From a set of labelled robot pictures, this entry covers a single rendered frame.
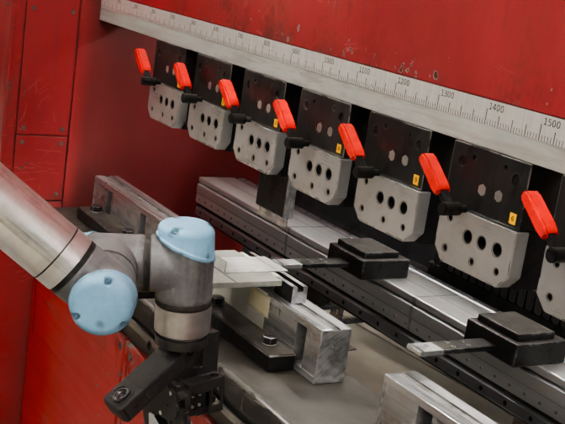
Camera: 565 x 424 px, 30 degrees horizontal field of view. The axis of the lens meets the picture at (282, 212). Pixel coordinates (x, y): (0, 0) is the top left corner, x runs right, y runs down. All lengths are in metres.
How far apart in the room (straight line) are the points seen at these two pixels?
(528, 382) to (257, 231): 0.89
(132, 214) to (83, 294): 1.20
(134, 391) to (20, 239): 0.29
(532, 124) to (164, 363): 0.56
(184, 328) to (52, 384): 1.21
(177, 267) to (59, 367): 1.20
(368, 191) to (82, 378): 1.01
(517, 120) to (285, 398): 0.61
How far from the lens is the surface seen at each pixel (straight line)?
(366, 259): 1.97
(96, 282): 1.20
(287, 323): 1.81
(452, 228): 1.42
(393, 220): 1.53
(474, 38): 1.42
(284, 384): 1.73
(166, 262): 1.35
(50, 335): 2.57
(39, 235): 1.21
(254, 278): 1.83
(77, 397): 2.41
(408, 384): 1.56
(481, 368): 1.80
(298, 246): 2.24
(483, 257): 1.38
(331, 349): 1.74
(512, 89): 1.36
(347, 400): 1.72
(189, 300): 1.37
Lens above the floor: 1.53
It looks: 13 degrees down
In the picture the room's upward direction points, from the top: 8 degrees clockwise
